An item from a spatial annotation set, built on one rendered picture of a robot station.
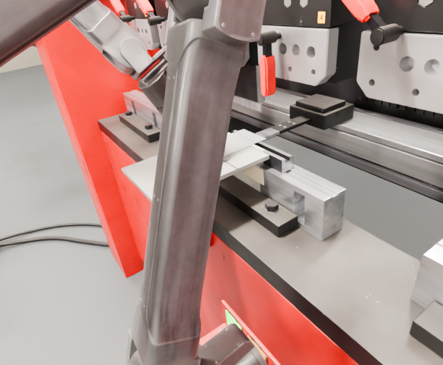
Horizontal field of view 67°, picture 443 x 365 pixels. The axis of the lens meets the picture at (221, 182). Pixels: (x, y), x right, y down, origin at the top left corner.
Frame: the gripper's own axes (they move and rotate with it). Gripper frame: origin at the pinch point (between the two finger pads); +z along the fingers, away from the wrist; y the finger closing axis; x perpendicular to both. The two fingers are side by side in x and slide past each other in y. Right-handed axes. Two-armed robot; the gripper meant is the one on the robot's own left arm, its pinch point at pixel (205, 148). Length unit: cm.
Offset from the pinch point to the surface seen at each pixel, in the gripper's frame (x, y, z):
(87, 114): 12, 84, 6
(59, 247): 82, 136, 71
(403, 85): -14.8, -37.6, -13.1
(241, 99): -13.4, 0.7, -2.0
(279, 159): -8.0, -13.1, 5.8
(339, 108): -31.7, -6.4, 15.4
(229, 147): -4.1, -1.3, 3.5
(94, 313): 78, 71, 74
